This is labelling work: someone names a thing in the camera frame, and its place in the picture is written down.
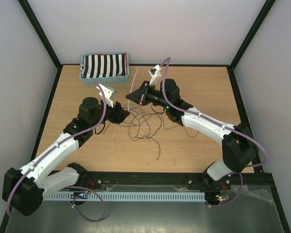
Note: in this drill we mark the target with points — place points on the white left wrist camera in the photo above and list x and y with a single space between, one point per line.
107 94

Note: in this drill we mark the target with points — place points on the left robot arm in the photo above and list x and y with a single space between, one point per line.
25 189

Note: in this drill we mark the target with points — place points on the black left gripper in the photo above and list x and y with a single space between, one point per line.
119 114

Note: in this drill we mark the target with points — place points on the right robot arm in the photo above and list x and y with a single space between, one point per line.
236 141

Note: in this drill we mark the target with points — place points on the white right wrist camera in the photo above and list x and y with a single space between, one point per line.
155 74

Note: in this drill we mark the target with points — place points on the light blue plastic basket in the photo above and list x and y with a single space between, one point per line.
106 81

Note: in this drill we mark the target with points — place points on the black aluminium frame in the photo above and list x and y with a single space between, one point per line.
257 162

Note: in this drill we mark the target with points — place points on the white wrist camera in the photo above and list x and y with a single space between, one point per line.
107 94
155 74

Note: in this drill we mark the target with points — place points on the black white striped cloth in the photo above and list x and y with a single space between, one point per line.
104 65

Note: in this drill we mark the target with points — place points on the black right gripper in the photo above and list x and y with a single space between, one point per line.
136 95

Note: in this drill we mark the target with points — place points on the light blue slotted cable duct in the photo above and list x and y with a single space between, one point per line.
129 196

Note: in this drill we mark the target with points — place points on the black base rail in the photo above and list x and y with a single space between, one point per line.
193 181

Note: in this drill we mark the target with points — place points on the white zip tie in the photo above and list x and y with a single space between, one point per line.
131 87

